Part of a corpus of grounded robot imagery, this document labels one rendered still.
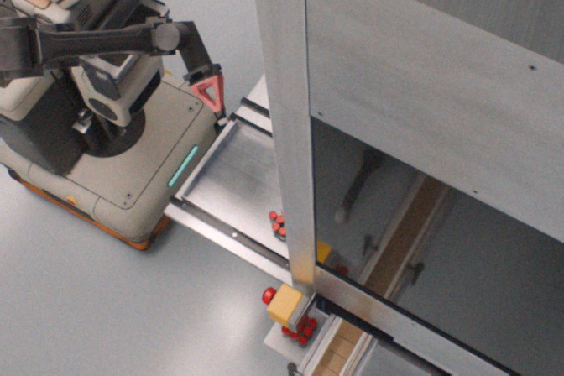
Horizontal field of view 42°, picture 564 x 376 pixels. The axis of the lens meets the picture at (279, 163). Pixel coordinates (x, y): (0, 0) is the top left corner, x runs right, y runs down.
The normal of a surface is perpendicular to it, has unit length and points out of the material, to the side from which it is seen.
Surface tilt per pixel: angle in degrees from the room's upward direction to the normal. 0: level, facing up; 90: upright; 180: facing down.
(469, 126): 90
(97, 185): 0
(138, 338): 0
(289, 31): 90
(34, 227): 0
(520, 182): 90
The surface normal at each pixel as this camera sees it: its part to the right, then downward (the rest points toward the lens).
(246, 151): -0.05, -0.44
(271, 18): -0.52, 0.78
